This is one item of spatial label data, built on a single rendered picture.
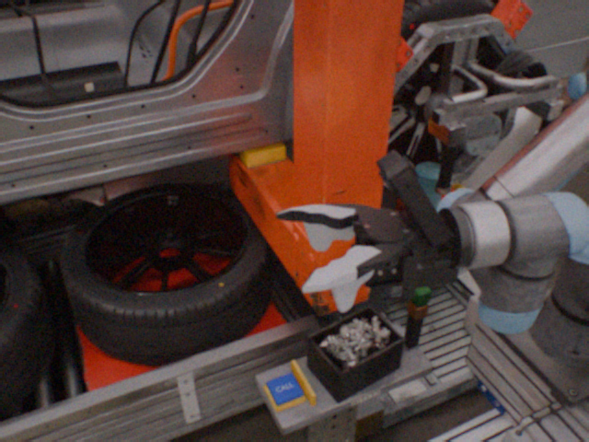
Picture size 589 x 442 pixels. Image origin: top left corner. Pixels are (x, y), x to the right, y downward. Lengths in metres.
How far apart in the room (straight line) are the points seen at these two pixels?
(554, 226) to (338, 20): 0.59
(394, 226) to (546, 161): 0.27
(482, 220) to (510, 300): 0.14
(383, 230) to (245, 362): 1.09
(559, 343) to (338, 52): 0.66
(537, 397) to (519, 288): 0.52
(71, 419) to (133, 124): 0.78
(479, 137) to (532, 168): 0.88
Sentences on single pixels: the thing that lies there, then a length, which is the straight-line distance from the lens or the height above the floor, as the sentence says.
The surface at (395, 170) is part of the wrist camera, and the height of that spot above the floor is 1.32.
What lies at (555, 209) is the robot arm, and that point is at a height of 1.25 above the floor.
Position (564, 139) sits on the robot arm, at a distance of 0.82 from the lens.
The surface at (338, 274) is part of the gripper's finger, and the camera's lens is 0.55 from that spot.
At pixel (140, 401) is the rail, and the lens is 1.62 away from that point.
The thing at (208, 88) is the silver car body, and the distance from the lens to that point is 1.65.
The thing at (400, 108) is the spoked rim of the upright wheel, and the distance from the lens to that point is 1.80.
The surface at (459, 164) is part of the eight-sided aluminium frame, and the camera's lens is 1.98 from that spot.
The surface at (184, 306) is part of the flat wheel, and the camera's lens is 1.59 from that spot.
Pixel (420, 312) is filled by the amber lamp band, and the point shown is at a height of 0.60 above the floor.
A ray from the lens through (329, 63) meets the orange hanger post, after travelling 1.11.
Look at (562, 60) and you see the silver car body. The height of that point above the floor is 0.83.
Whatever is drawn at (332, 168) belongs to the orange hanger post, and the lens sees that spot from 1.23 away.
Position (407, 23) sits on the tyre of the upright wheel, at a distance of 1.67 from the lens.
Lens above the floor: 1.62
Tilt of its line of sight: 38 degrees down
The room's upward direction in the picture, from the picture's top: straight up
